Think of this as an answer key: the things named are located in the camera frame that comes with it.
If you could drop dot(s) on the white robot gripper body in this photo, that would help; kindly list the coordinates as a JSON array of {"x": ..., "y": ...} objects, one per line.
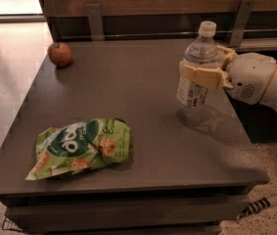
[{"x": 252, "y": 76}]

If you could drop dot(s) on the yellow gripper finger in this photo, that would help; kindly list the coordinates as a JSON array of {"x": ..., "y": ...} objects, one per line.
[
  {"x": 225, "y": 56},
  {"x": 210, "y": 77}
]

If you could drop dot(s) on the clear plastic water bottle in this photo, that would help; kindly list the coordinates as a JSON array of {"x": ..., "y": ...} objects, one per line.
[{"x": 201, "y": 53}]

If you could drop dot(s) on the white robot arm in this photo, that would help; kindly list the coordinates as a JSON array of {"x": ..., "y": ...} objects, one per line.
[{"x": 269, "y": 97}]

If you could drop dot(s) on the green rice chip bag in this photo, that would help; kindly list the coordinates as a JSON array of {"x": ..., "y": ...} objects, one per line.
[{"x": 81, "y": 146}]

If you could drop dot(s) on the grey drawer cabinet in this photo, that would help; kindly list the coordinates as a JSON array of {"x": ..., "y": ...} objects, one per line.
[{"x": 140, "y": 213}]

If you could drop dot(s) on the red apple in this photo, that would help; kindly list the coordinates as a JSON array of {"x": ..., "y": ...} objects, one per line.
[{"x": 59, "y": 54}]

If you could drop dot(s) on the right metal bracket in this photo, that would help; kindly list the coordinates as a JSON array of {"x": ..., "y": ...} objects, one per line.
[{"x": 242, "y": 15}]

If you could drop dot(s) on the metal bracket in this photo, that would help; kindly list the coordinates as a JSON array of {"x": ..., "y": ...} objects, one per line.
[
  {"x": 95, "y": 21},
  {"x": 242, "y": 15}
]

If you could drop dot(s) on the left metal bracket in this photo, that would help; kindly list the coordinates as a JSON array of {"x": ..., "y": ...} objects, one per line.
[{"x": 95, "y": 21}]

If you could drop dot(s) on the wire rack corner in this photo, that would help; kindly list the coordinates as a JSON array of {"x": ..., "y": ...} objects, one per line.
[{"x": 9, "y": 225}]

